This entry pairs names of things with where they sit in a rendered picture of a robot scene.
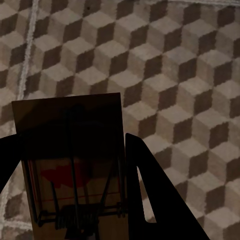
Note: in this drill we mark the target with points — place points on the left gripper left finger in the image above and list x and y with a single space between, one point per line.
10 157

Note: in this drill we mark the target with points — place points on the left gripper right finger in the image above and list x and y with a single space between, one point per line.
174 219

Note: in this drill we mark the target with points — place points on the mousetrap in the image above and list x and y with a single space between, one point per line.
73 160

